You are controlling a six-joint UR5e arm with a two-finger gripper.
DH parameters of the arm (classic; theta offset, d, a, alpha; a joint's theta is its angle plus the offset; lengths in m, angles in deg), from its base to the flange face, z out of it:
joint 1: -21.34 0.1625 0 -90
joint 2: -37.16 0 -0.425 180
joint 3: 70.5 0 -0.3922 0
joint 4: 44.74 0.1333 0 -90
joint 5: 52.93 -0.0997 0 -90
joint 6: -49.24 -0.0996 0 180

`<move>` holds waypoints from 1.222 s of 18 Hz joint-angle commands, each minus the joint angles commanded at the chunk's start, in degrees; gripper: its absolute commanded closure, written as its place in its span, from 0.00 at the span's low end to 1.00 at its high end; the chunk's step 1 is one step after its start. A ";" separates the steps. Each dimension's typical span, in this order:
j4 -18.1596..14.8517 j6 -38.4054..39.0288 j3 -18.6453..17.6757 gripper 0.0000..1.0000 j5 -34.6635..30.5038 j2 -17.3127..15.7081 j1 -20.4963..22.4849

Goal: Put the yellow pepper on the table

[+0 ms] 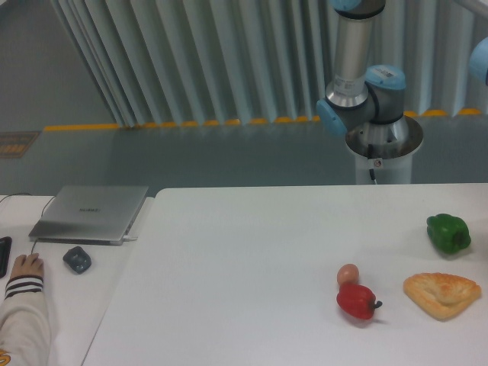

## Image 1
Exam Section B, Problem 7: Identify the brown egg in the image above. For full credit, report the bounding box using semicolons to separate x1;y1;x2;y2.
336;264;359;286

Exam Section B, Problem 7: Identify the golden flatbread piece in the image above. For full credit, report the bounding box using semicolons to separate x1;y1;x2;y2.
403;273;482;321

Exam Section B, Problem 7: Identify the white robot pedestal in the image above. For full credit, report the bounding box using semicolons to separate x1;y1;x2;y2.
345;116;423;185

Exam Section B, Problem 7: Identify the dark grey small tray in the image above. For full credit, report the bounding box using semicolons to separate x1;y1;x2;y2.
63;246;92;275

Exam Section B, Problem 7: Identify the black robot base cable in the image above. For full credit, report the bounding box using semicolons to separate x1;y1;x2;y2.
367;143;378;185

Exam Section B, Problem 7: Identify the green bell pepper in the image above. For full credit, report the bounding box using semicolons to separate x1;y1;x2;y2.
426;213;471;255

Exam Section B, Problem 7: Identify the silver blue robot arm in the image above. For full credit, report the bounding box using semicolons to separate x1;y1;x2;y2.
316;1;487;135

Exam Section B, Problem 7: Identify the person's hand on mouse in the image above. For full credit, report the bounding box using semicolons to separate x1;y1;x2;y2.
8;253;44;286

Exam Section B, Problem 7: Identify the silver closed laptop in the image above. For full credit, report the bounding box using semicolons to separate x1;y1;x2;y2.
29;185;149;246

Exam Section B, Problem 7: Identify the red bell pepper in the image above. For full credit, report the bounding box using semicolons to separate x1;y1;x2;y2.
336;283;383;320

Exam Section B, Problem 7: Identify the black mouse cable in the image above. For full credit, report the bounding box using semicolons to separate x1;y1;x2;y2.
0;192;57;255

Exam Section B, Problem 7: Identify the black keyboard edge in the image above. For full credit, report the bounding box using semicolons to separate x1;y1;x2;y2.
0;236;12;278

